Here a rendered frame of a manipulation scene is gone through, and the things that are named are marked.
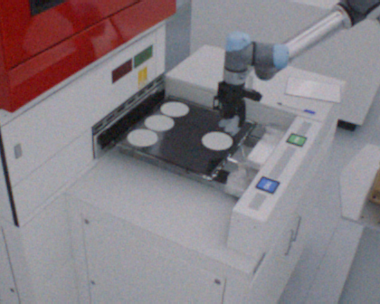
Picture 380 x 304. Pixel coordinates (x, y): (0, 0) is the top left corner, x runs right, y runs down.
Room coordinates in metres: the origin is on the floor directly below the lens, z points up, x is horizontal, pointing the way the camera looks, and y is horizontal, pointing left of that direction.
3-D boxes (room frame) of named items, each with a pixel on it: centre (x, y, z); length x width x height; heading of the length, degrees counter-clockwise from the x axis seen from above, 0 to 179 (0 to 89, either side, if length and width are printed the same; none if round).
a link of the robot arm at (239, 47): (1.40, -0.29, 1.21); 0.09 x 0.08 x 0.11; 79
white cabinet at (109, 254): (1.45, -0.27, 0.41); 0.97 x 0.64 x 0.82; 148
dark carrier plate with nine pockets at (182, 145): (1.44, -0.14, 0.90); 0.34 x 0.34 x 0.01; 58
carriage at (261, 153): (1.31, -0.38, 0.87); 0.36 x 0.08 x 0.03; 148
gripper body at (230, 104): (1.40, -0.28, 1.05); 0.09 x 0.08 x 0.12; 117
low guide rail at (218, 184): (1.30, -0.13, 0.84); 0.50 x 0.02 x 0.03; 58
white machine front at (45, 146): (1.39, 0.15, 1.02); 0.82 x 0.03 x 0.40; 148
